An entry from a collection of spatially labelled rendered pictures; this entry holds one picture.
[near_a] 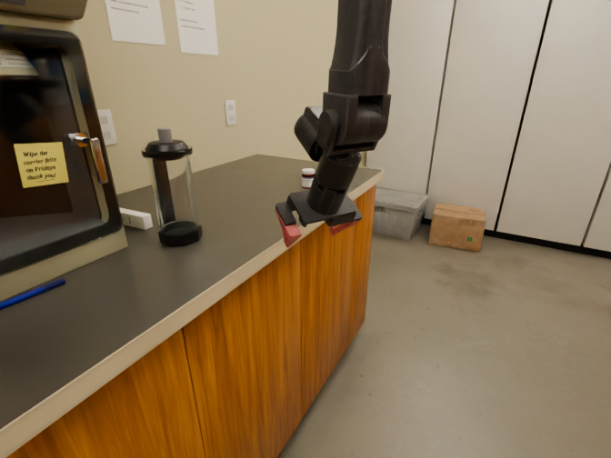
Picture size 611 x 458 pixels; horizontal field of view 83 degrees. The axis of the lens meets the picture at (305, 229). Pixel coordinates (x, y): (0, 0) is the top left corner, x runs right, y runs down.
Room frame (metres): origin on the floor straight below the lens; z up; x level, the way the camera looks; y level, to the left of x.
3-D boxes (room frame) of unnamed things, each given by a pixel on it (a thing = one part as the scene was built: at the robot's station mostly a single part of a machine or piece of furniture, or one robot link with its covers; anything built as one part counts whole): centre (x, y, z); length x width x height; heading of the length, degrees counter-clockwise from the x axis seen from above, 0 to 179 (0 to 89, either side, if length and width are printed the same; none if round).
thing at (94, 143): (0.68, 0.42, 1.17); 0.05 x 0.03 x 0.10; 60
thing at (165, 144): (0.79, 0.31, 1.18); 0.09 x 0.09 x 0.07
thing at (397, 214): (2.99, -0.77, 0.17); 0.60 x 0.42 x 0.33; 58
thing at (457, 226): (2.72, -1.30, 0.14); 0.41 x 0.33 x 0.29; 67
